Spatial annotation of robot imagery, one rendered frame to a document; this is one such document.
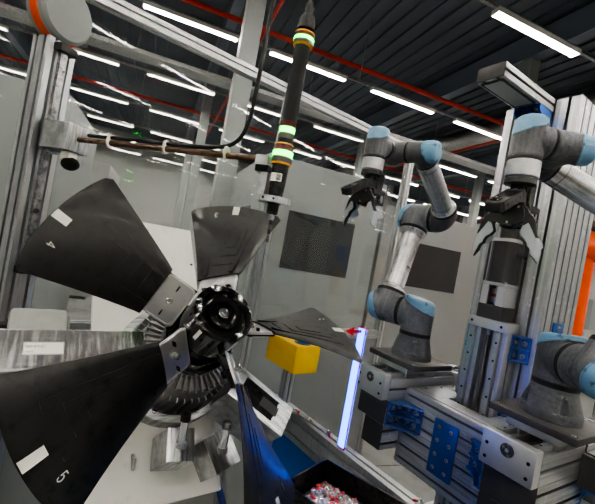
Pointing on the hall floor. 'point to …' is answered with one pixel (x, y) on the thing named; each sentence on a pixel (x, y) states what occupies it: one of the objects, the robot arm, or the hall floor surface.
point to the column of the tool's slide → (37, 97)
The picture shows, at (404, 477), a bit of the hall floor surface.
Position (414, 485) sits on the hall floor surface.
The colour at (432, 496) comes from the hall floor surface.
